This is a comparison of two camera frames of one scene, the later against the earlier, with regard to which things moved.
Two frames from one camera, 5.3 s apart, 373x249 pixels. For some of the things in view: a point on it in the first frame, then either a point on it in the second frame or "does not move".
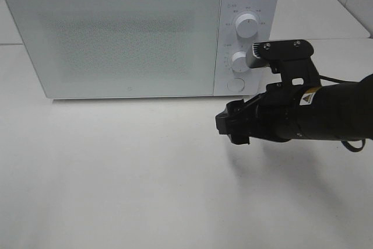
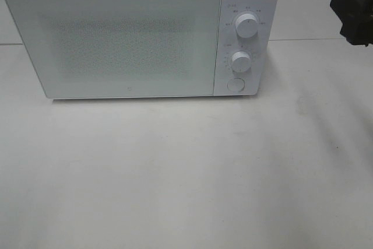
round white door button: x=236 y=84 does not move
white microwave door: x=120 y=41 does not move
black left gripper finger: x=237 y=121 to x=355 y=9
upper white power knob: x=246 y=25 does not move
